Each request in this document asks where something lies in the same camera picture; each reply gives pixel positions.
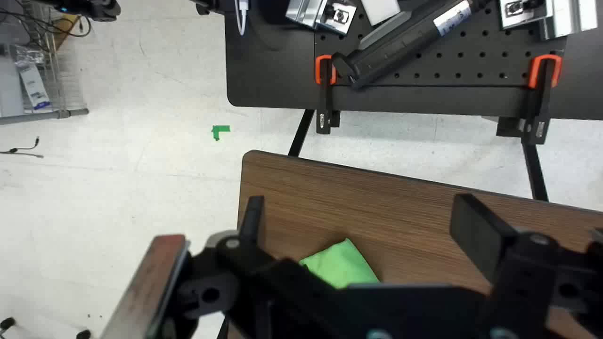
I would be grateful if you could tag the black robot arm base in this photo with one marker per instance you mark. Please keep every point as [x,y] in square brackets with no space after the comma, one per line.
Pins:
[426,25]

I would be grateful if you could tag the silver metal bracket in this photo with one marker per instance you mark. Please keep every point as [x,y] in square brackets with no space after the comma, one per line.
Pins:
[332,16]

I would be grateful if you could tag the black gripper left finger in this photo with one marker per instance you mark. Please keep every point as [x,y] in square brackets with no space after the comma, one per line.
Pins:
[251,221]

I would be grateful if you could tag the green tape floor marker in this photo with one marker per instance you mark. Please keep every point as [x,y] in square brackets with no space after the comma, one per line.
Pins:
[219,131]

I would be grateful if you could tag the orange black clamp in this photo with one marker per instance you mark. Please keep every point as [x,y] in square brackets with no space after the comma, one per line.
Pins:
[324,80]
[533,117]

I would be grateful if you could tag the green microfiber cloth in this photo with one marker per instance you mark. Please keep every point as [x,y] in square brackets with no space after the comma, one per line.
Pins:
[341,264]

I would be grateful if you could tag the wire rack with papers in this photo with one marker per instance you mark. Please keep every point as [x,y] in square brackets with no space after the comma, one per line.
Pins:
[38,72]

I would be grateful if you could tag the orange black clamp right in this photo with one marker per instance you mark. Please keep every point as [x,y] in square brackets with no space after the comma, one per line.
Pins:
[533,117]

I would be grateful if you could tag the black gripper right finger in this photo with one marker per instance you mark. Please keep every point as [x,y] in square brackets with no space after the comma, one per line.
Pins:
[481,234]

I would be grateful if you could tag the orange black clamp left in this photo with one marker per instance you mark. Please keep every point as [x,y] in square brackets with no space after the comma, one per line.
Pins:
[324,80]

